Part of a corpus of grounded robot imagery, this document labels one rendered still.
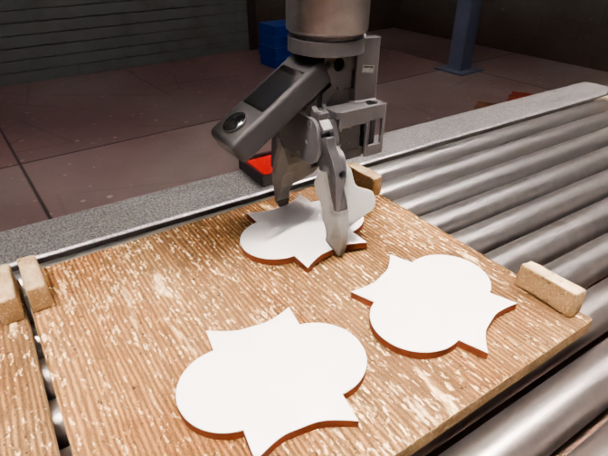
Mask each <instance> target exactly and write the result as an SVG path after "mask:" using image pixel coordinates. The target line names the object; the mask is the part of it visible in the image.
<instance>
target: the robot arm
mask: <svg viewBox="0 0 608 456"><path fill-rule="evenodd" d="M370 3H371V0H286V29H287V30H288V31H290V33H288V51H289V52H292V55H291V56H290V57H289V58H288V59H287V60H286V61H285V62H283V63H282V64H281V65H280V66H279V67H278V68H277V69H276V70H275V71H274V72H273V73H271V74H270V75H269V76H268V77H267V78H266V79H265V80H264V81H263V82H262V83H261V84H260V85H258V86H257V87H256V88H255V89H254V90H253V91H252V92H251V93H250V94H249V95H248V96H246V97H245V98H244V99H243V100H242V101H241V102H240V103H239V104H238V105H237V106H236V107H235V108H233V109H232V110H231V111H230V112H229V113H228V114H227V115H226V116H225V117H224V118H223V119H221V120H220V121H219V122H218V123H217V124H216V125H215V126H214V127H213V128H212V131H211V133H212V136H213V137H214V139H215V140H216V141H217V143H218V144H219V145H220V146H221V147H222V148H223V149H225V150H226V151H227V152H229V153H230V154H232V155H233V156H234V157H236V158H237V159H239V160H240V161H242V162H246V161H248V160H249V159H250V158H251V157H252V156H253V155H255V154H256V153H257V152H258V151H259V150H260V149H261V148H262V147H263V146H264V145H265V144H266V143H267V142H268V141H269V140H270V139H271V167H272V182H273V188H274V194H275V201H276V203H277V205H278V207H282V206H284V205H287V204H288V202H289V197H290V188H291V187H292V185H293V184H294V183H296V182H298V181H299V180H300V179H302V178H304V177H306V176H309V175H310V174H312V173H314V172H315V171H316V170H317V169H318V167H319V170H320V171H321V172H319V173H318V176H317V178H316V180H315V182H314V186H315V189H316V194H317V196H318V199H319V201H320V203H321V207H322V220H323V223H324V224H325V228H326V242H327V243H328V245H329V246H330V247H331V248H332V249H333V250H334V252H335V253H336V254H337V256H341V255H344V254H345V250H346V247H347V237H348V229H349V226H351V225H352V224H353V223H355V222H356V221H358V220H359V219H361V218H362V217H363V216H365V215H366V214H368V213H369V212H371V211H372V210H373V208H374V207H375V195H374V193H373V192H372V191H371V190H369V189H365V188H362V187H359V186H357V185H356V184H355V181H354V177H353V174H352V171H351V169H350V167H349V166H348V165H347V162H346V160H347V159H350V158H354V157H360V156H361V154H363V157H368V156H371V155H374V154H378V153H382V145H383V137H384V128H385V112H386V103H385V102H382V101H381V100H377V99H376V97H375V93H376V83H377V73H378V62H379V52H380V42H381V36H377V35H371V36H366V35H365V32H366V31H367V30H368V25H369V15H370ZM376 119H380V128H379V137H378V142H376V143H374V137H375V120H376Z"/></svg>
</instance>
